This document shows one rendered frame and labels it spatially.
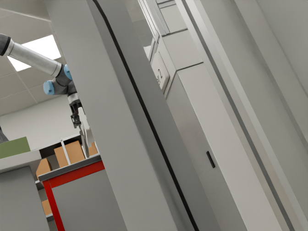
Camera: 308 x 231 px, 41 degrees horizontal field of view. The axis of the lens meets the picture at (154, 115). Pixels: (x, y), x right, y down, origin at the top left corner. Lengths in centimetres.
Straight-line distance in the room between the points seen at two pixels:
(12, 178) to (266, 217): 90
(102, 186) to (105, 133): 111
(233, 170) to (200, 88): 30
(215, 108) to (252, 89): 119
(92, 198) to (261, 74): 176
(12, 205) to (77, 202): 47
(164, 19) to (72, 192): 92
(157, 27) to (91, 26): 62
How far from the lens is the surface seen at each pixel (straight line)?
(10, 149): 164
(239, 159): 142
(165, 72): 156
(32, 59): 205
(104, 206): 198
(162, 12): 158
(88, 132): 182
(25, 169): 163
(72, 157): 580
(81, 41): 97
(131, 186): 87
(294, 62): 29
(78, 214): 198
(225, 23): 27
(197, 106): 143
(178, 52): 150
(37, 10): 116
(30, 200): 160
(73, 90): 223
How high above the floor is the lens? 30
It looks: 15 degrees up
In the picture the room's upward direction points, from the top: 22 degrees counter-clockwise
